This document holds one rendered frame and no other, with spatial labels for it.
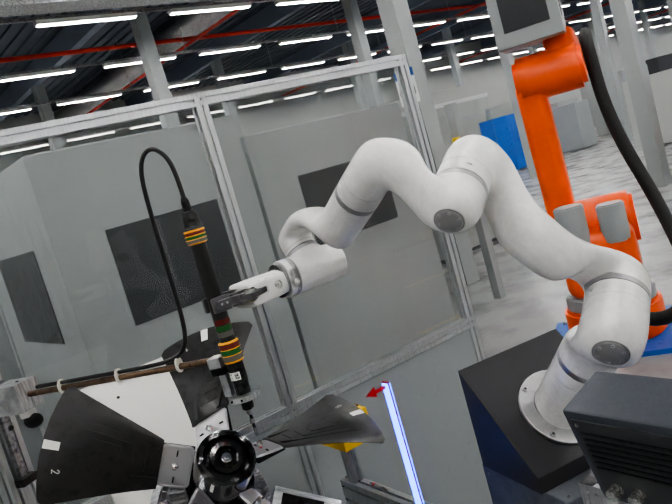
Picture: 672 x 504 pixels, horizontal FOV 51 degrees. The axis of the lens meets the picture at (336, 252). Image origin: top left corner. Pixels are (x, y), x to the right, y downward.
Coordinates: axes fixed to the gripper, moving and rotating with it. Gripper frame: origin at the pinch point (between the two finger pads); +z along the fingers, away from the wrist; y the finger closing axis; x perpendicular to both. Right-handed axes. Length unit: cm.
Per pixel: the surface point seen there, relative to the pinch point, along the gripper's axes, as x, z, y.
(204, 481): -30.9, 15.1, -5.3
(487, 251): -99, -442, 369
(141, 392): -20.0, 9.9, 38.7
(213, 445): -26.2, 10.4, -2.4
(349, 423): -34.7, -19.8, -4.7
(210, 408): -21.9, 5.2, 7.5
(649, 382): -25, -37, -68
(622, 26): 112, -982, 514
